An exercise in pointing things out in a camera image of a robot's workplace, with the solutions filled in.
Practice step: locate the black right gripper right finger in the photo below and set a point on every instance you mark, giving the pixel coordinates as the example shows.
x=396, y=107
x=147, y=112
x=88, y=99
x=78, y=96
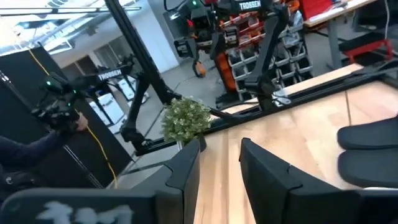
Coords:
x=267, y=193

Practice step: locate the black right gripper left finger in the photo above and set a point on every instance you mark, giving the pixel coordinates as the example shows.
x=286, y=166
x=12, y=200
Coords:
x=183, y=193

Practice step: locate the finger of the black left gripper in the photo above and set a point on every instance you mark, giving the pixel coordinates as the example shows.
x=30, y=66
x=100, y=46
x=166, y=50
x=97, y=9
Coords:
x=186, y=48
x=231, y=34

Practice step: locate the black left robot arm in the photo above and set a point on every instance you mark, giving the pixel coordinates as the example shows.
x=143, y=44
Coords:
x=270, y=46

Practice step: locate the storage rack with red bins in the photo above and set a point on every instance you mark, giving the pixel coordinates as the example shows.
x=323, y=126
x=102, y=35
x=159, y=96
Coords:
x=292, y=62

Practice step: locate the small green potted plant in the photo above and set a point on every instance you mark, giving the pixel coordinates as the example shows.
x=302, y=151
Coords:
x=186, y=119

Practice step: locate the desk with gray legs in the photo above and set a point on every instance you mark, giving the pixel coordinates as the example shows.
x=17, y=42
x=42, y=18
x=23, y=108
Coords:
x=332, y=12

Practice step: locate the person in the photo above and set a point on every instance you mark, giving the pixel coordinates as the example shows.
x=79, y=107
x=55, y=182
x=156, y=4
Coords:
x=31, y=149

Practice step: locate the black partition screen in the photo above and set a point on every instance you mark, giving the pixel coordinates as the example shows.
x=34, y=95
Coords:
x=18, y=71

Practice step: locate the red frame cart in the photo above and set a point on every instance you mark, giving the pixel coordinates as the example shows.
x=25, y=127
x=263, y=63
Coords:
x=367, y=47

